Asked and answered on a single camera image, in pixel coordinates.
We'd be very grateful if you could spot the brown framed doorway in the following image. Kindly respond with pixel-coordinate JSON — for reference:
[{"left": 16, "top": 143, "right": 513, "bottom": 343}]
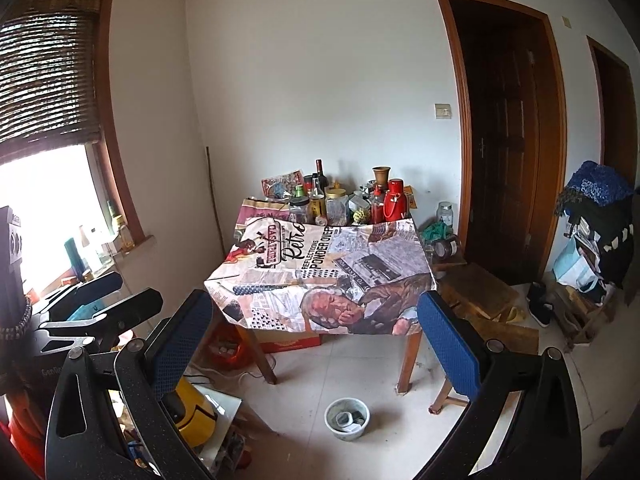
[{"left": 586, "top": 36, "right": 639, "bottom": 177}]

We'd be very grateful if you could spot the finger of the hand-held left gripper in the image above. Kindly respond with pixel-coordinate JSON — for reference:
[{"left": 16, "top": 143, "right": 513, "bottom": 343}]
[
  {"left": 46, "top": 272, "right": 124, "bottom": 321},
  {"left": 39, "top": 287, "right": 164, "bottom": 342}
]

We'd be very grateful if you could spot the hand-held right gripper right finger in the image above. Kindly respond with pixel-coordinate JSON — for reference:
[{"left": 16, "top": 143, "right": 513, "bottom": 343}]
[{"left": 415, "top": 290, "right": 581, "bottom": 480}]

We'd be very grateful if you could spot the dark wooden door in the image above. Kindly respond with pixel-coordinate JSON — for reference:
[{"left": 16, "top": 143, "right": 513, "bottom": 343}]
[{"left": 434, "top": 0, "right": 568, "bottom": 286}]

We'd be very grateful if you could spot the white bowl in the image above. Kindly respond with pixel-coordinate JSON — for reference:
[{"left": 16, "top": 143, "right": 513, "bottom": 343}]
[{"left": 324, "top": 398, "right": 371, "bottom": 442}]

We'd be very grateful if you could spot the red cardboard box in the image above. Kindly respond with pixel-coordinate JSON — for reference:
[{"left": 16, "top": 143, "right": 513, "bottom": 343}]
[{"left": 250, "top": 327, "right": 322, "bottom": 354}]

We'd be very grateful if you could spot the blue knitted cloth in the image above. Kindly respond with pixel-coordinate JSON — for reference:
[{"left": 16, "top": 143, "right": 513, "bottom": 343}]
[{"left": 555, "top": 160, "right": 634, "bottom": 209}]

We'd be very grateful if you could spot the black lid jar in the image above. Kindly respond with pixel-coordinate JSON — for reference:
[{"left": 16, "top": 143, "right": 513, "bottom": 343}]
[{"left": 288, "top": 196, "right": 311, "bottom": 225}]

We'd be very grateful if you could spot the gold lid jar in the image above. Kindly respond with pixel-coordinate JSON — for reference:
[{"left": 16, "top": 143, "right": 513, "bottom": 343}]
[{"left": 326, "top": 188, "right": 348, "bottom": 226}]

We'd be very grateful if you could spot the pale blue plastic bag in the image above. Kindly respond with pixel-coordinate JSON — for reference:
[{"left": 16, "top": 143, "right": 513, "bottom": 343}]
[{"left": 552, "top": 245, "right": 603, "bottom": 293}]

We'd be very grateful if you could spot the pink and brown paper bag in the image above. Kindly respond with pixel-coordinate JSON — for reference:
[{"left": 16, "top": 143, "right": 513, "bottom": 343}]
[{"left": 240, "top": 197, "right": 293, "bottom": 226}]

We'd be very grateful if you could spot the thin wooden stick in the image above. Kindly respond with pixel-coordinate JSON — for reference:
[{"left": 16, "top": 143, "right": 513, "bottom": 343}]
[{"left": 205, "top": 146, "right": 226, "bottom": 257}]

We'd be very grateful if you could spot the clear bottle yellow label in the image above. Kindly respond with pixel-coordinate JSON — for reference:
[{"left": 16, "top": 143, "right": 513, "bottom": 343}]
[{"left": 308, "top": 174, "right": 326, "bottom": 218}]

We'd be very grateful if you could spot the green plastic bag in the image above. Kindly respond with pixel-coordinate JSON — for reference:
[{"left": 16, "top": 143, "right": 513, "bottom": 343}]
[{"left": 419, "top": 221, "right": 453, "bottom": 244}]

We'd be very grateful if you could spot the red clear snack bag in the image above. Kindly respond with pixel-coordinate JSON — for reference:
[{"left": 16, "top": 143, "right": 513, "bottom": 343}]
[{"left": 261, "top": 170, "right": 303, "bottom": 196}]

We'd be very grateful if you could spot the yellow oil bottle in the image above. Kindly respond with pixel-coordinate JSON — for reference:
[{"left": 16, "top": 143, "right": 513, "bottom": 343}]
[{"left": 107, "top": 200, "right": 136, "bottom": 252}]

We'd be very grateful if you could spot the white flat panel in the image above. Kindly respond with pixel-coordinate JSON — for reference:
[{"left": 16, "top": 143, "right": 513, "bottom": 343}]
[{"left": 195, "top": 390, "right": 247, "bottom": 467}]

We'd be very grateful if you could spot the dark glass jar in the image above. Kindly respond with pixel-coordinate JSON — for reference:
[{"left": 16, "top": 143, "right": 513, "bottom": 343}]
[{"left": 432, "top": 237, "right": 461, "bottom": 261}]

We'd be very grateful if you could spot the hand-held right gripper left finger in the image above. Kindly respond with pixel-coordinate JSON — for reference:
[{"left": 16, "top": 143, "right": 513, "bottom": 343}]
[{"left": 45, "top": 290, "right": 216, "bottom": 480}]

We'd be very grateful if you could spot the wooden table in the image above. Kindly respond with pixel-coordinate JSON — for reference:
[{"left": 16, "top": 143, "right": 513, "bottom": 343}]
[{"left": 240, "top": 327, "right": 426, "bottom": 395}]

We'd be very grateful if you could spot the black shoe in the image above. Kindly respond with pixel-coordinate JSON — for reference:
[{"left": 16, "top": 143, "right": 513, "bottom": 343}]
[{"left": 527, "top": 282, "right": 556, "bottom": 329}]

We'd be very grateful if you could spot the brown window frame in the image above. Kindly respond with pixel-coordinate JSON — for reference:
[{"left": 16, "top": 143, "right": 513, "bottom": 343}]
[{"left": 0, "top": 0, "right": 157, "bottom": 261}]

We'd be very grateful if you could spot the bamboo window blind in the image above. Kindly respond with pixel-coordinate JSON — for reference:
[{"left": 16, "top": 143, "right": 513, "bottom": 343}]
[{"left": 0, "top": 0, "right": 104, "bottom": 157}]

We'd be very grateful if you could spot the low wooden bench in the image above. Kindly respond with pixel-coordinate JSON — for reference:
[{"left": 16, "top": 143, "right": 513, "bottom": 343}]
[{"left": 435, "top": 257, "right": 522, "bottom": 322}]

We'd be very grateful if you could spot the black bag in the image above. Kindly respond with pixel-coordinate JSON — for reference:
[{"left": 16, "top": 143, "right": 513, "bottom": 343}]
[{"left": 570, "top": 200, "right": 637, "bottom": 287}]

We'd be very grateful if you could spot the red thermos jug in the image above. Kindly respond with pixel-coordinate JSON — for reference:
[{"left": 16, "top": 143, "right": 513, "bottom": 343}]
[{"left": 384, "top": 179, "right": 405, "bottom": 222}]

